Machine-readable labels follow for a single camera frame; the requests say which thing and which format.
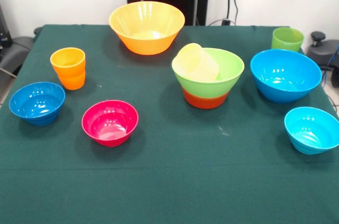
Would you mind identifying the grey chair base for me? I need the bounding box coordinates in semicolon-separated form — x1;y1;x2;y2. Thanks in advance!
0;35;35;76

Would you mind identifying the large blue bowl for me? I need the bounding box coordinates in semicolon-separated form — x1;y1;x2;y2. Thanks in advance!
250;49;323;104

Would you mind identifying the red-orange bowl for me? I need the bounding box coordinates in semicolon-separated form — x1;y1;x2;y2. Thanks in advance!
182;87;229;110

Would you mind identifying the black chair base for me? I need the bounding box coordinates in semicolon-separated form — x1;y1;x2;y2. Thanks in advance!
306;31;339;88

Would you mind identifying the orange cup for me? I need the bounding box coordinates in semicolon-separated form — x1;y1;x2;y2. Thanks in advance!
50;47;86;91

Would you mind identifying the yellow cup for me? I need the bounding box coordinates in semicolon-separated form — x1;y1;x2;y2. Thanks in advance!
174;42;220;82

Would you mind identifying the small light blue bowl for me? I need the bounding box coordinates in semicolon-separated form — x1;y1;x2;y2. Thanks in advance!
284;106;339;156

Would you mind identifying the pink bowl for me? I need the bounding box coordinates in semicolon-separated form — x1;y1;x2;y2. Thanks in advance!
81;100;139;147

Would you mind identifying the green cup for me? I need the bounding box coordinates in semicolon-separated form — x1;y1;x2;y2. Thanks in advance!
271;26;305;52

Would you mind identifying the green bowl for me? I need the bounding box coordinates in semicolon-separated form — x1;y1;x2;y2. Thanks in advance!
171;47;245;99

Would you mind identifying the small dark blue bowl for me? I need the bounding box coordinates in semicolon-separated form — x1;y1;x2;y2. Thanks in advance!
8;81;66;127

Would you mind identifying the dark green tablecloth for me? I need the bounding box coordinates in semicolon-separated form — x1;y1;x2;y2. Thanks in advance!
0;24;339;224

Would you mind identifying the large yellow-orange bowl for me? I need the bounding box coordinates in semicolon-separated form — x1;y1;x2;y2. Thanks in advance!
108;1;186;56

